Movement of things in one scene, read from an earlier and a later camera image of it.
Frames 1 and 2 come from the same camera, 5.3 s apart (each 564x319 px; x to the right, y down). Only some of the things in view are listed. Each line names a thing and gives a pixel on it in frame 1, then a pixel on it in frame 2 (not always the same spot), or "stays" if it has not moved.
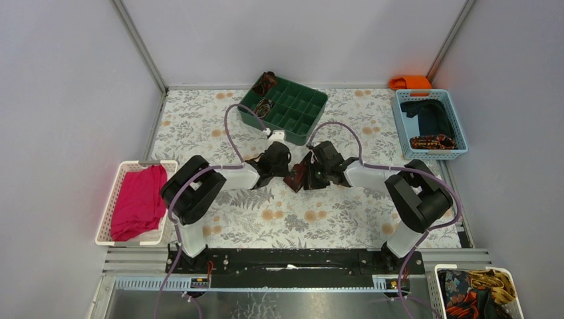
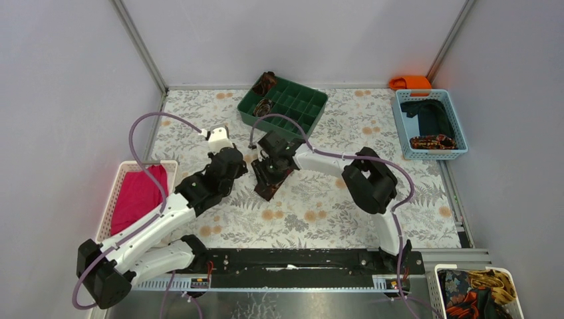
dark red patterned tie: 294,176 → 267,191
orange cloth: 411,82 stays
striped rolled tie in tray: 263,107 stays
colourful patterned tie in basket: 432,142 stays
